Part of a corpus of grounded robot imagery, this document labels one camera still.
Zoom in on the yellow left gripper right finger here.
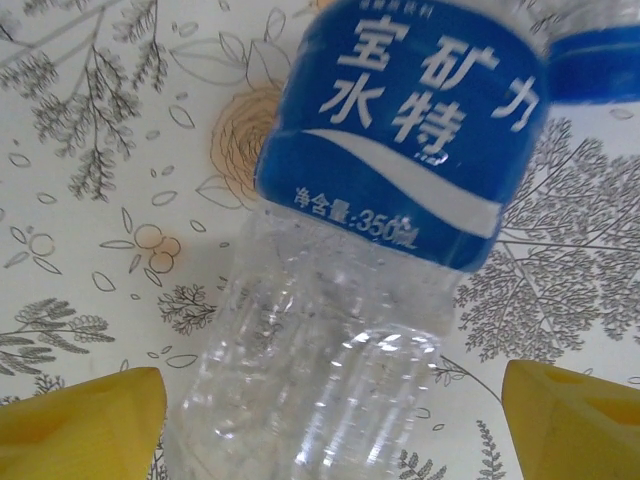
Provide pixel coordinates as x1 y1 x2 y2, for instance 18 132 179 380
501 360 640 480

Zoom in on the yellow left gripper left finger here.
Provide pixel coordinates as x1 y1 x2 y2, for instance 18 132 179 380
0 366 169 480

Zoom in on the blue label water bottle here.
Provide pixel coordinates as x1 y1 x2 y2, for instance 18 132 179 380
529 0 640 107
162 0 554 480

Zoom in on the floral tablecloth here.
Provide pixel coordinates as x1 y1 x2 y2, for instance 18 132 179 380
0 0 640 480

